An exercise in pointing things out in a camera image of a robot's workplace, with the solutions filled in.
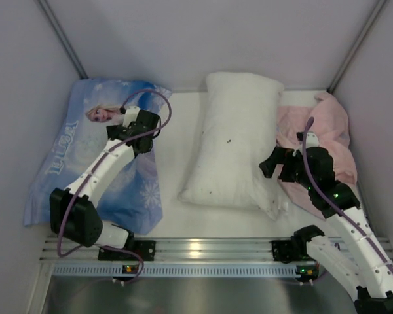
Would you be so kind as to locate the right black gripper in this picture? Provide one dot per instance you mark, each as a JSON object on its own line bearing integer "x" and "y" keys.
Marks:
{"x": 284, "y": 168}

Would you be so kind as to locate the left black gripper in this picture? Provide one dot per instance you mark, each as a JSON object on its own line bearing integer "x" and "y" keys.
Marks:
{"x": 118, "y": 131}

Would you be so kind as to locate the pink pillowcase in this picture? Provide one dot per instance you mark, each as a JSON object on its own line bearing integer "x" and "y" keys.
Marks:
{"x": 331, "y": 126}

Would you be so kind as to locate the blue Frozen print pillowcase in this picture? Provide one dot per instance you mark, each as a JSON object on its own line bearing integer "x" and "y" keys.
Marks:
{"x": 132, "y": 200}

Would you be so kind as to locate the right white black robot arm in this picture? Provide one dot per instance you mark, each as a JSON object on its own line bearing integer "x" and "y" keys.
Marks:
{"x": 367, "y": 276}

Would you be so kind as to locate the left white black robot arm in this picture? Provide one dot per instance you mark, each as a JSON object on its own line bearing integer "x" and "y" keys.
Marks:
{"x": 73, "y": 210}

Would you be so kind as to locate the bare white pillow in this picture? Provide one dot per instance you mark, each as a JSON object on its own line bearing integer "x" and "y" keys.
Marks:
{"x": 238, "y": 133}

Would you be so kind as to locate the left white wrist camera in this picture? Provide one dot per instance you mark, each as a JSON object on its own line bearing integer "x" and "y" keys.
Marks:
{"x": 130, "y": 115}

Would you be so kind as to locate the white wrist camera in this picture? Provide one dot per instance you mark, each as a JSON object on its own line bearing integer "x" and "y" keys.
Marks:
{"x": 130, "y": 115}
{"x": 311, "y": 140}

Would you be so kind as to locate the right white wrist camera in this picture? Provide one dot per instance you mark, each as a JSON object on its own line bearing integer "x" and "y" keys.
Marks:
{"x": 311, "y": 140}

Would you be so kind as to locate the aluminium mounting rail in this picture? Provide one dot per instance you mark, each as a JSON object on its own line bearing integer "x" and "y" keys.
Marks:
{"x": 199, "y": 249}

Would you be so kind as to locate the slotted white cable duct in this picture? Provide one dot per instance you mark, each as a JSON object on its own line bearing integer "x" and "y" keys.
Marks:
{"x": 152, "y": 270}

